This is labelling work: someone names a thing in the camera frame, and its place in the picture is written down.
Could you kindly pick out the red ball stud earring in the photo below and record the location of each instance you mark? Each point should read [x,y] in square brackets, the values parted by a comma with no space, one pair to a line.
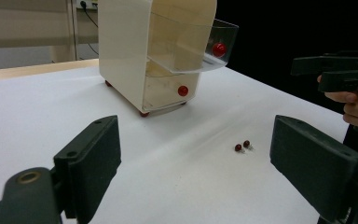
[246,143]
[238,147]

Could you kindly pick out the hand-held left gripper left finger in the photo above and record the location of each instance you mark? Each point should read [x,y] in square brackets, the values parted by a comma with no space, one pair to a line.
[88,165]

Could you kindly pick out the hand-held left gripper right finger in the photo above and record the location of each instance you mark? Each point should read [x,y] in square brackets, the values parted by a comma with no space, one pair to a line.
[313,161]

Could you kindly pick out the thin dark pole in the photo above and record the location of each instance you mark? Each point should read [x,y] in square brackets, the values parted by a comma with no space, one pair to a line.
[74,31]

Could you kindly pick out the white wall socket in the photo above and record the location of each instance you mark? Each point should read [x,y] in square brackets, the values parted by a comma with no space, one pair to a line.
[90,3]

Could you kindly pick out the clear drawer with red knob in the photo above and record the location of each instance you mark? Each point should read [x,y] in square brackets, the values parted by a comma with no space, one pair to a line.
[183,90]
[219,49]

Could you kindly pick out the cream drawer cabinet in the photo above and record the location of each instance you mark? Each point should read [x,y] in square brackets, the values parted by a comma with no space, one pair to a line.
[121,46]

